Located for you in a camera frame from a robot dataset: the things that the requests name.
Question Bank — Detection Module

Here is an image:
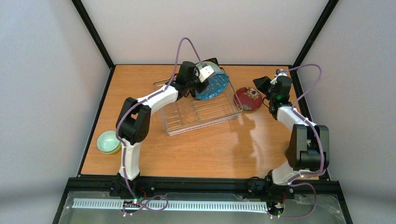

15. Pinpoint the dark red plate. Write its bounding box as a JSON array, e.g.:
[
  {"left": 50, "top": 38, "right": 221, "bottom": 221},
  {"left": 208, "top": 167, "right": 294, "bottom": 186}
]
[{"left": 234, "top": 87, "right": 263, "bottom": 111}]

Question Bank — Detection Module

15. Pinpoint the black frame post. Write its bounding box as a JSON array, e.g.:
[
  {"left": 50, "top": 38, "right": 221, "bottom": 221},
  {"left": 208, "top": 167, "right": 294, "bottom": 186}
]
[
  {"left": 293, "top": 0, "right": 339, "bottom": 67},
  {"left": 72, "top": 0, "right": 115, "bottom": 70}
]

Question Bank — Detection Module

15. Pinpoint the black frame post right rear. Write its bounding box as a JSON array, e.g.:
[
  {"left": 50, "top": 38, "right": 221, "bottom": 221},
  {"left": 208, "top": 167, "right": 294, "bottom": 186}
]
[{"left": 293, "top": 0, "right": 339, "bottom": 67}]

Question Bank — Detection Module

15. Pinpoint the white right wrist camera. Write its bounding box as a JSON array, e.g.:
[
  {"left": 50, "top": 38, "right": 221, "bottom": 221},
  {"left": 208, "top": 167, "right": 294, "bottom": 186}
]
[{"left": 270, "top": 69, "right": 287, "bottom": 85}]

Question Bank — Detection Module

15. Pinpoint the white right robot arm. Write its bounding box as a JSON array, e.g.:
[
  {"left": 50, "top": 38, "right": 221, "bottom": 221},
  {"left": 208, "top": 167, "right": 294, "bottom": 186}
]
[{"left": 253, "top": 75, "right": 329, "bottom": 197}]

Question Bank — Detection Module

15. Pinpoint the green yellow small bowl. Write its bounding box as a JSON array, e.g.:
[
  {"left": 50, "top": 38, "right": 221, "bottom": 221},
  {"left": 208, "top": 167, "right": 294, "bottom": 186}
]
[{"left": 96, "top": 130, "right": 121, "bottom": 154}]

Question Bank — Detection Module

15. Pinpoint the black frame post left rear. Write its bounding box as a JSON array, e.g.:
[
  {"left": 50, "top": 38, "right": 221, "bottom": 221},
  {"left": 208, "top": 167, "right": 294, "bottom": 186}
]
[{"left": 72, "top": 0, "right": 115, "bottom": 70}]

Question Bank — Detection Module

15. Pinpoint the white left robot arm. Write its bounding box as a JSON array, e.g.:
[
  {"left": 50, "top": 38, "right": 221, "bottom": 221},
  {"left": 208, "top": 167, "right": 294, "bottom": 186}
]
[{"left": 116, "top": 61, "right": 215, "bottom": 181}]

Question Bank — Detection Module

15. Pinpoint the light green round plate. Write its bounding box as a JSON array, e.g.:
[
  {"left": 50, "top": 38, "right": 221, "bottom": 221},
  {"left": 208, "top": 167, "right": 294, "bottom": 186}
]
[{"left": 196, "top": 61, "right": 222, "bottom": 73}]

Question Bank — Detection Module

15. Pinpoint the wire metal dish rack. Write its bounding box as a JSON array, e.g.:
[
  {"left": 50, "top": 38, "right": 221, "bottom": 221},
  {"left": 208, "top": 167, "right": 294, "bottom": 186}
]
[{"left": 157, "top": 82, "right": 242, "bottom": 136}]

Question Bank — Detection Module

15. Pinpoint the blue polka dot plate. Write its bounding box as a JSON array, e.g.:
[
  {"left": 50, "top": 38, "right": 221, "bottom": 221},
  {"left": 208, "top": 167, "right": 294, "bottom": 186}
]
[{"left": 195, "top": 72, "right": 230, "bottom": 100}]

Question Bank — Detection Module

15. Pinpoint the white slotted cable duct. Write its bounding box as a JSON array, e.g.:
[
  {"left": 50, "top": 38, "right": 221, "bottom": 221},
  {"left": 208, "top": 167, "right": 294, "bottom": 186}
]
[{"left": 71, "top": 198, "right": 268, "bottom": 213}]

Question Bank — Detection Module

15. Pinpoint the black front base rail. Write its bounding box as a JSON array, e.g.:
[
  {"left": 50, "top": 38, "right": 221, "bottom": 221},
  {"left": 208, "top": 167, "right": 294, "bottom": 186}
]
[{"left": 52, "top": 176, "right": 354, "bottom": 224}]

